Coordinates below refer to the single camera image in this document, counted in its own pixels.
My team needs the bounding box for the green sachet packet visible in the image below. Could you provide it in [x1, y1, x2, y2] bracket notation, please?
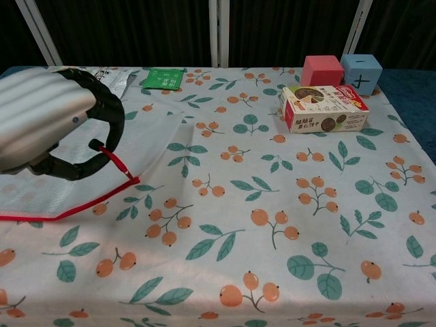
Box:
[141, 67, 186, 91]

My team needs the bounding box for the black pleated curtain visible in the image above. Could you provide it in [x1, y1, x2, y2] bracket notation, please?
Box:
[0, 0, 436, 71]

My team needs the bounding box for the floral fruit print tablecloth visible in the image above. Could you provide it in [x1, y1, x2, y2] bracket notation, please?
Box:
[0, 66, 436, 327]

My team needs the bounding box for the slanted double white frame bar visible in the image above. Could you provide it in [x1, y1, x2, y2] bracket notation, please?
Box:
[15, 0, 65, 67]

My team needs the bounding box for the white silver snack bag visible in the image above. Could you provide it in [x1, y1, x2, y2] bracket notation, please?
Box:
[50, 67, 134, 102]

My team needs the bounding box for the white mesh zipper pouch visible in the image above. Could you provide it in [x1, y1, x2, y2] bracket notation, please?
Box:
[0, 110, 187, 223]

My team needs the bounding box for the upright white frame post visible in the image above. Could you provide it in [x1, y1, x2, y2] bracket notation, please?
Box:
[208, 0, 231, 68]

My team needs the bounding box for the pink foam cube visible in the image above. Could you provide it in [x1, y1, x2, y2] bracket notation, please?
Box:
[300, 55, 345, 88]

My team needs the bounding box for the slanted single white frame bar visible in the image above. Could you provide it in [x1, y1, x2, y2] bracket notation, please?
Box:
[343, 0, 374, 58]

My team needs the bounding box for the cookie box with red edge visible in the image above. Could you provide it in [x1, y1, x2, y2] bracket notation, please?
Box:
[279, 84, 371, 134]

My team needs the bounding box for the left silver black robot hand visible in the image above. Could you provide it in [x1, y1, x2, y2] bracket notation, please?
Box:
[0, 66, 125, 183]

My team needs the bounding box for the blue foam cube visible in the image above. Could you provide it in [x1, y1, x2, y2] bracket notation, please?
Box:
[340, 53, 384, 97]

